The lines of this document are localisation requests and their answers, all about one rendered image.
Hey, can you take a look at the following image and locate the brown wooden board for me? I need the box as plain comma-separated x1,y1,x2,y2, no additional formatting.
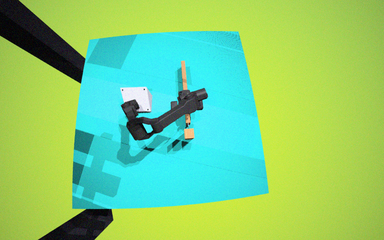
181,61,190,126

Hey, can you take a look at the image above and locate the brown wooden post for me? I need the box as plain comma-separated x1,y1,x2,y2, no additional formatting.
184,128,194,140

